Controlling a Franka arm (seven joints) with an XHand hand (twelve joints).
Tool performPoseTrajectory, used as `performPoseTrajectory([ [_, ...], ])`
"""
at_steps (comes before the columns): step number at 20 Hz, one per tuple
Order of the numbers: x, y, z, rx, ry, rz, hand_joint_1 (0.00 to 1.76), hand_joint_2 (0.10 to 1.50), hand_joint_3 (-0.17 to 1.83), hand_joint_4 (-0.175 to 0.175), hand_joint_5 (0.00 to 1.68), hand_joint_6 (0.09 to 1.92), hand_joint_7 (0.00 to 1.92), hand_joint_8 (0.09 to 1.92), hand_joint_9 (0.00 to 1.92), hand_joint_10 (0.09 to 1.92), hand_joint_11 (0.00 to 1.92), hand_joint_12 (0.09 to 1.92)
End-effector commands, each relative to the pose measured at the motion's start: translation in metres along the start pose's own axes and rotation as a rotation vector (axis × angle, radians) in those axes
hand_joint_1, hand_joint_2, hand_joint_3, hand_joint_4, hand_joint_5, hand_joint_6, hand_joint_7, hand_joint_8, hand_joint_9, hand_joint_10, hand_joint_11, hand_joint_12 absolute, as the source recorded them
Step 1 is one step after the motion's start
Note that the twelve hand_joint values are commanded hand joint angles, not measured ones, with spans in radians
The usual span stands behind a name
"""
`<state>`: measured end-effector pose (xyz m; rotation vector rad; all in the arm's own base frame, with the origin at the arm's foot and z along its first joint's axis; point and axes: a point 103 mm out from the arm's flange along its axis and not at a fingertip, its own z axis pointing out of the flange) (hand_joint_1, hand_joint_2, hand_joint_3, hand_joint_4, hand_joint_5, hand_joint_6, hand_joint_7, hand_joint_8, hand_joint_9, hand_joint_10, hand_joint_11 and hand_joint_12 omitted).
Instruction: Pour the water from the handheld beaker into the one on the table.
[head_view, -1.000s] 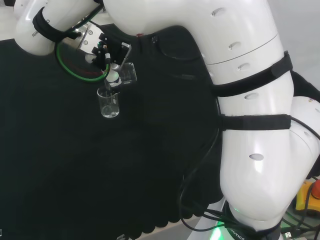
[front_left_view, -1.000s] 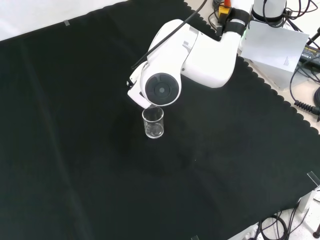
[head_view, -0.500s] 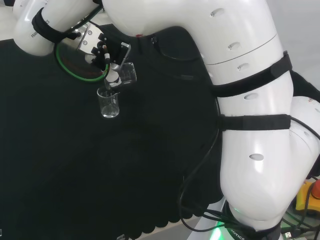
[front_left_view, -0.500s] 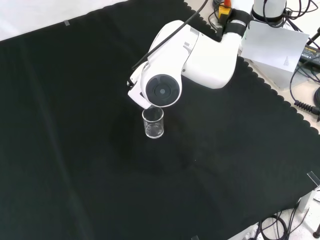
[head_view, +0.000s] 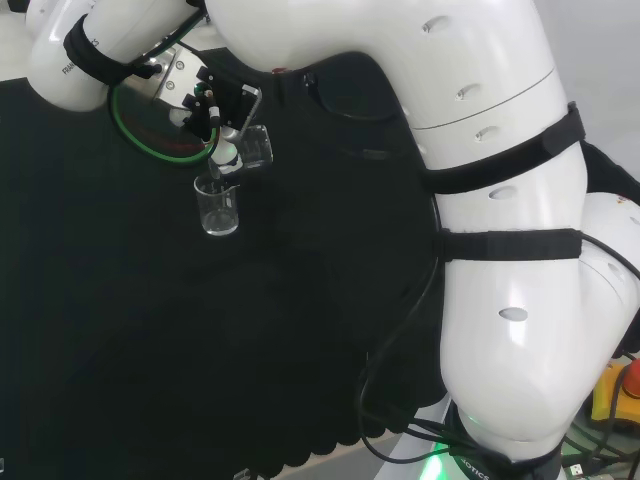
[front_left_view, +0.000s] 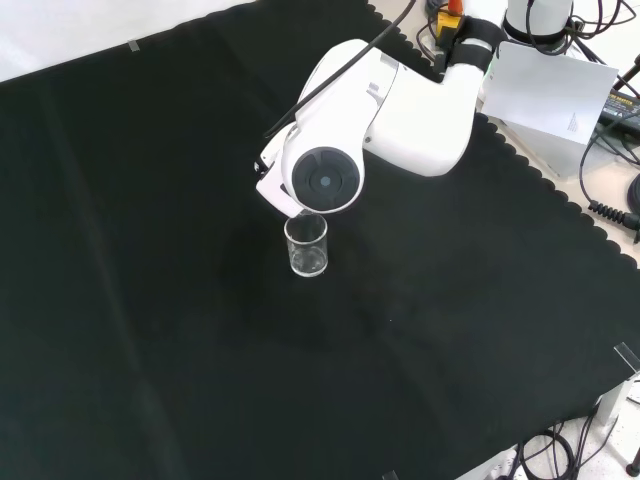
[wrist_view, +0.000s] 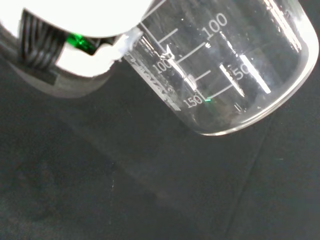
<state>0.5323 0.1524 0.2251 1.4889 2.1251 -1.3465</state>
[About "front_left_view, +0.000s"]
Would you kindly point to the black tripod leg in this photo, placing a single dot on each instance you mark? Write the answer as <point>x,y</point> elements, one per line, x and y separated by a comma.
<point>627,72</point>

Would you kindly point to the clear cloth clip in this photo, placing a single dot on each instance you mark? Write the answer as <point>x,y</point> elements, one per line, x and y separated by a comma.
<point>627,356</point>
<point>389,475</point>
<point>133,45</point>

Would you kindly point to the black power adapter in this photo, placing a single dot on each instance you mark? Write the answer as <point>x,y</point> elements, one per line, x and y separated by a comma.
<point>622,112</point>

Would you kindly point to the black round base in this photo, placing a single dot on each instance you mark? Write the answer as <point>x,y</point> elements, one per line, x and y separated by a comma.
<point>635,192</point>

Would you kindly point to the white power strip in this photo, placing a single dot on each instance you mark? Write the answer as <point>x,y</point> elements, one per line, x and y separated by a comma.
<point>502,467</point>

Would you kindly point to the grey metal bracket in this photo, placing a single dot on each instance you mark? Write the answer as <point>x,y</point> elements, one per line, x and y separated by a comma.
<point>617,415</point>

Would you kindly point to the black bench cloth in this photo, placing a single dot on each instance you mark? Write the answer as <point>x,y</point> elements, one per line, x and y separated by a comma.
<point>150,300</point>

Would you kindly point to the pale board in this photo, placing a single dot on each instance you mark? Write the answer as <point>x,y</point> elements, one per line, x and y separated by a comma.
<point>545,90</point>

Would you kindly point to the grey metal box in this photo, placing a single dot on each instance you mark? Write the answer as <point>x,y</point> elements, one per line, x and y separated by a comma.
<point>560,155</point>

